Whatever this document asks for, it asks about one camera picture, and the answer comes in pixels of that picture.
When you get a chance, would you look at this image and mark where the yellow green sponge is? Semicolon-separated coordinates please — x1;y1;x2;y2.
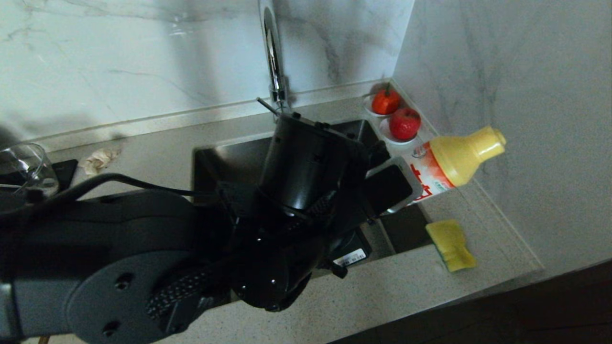
425;219;478;273

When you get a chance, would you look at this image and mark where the orange dish soap bottle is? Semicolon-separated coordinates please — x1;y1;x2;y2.
410;126;506;204

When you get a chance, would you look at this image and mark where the stainless steel sink basin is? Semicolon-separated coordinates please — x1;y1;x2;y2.
191;119;433;306

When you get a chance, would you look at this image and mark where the chrome sink faucet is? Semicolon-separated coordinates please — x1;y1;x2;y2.
257;0;293;116

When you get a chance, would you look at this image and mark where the small white round dish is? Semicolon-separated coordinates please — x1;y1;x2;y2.
379;118;424;146
364;94;400;118

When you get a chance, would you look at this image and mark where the red toy apple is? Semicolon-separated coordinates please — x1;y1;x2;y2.
389;107;422;141

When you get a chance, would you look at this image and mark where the orange-red toy tomato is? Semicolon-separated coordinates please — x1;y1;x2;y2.
372;85;401;116

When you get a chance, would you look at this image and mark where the crumpled white paper tissue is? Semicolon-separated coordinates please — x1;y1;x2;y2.
79;147;122;175

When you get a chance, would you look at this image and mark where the black induction cooktop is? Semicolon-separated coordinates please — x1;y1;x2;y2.
0;159;78;192

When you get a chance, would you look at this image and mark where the clear glass cup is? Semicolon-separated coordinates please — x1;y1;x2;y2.
0;142;59;196

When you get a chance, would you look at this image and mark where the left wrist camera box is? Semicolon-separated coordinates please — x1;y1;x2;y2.
366;157;424;214

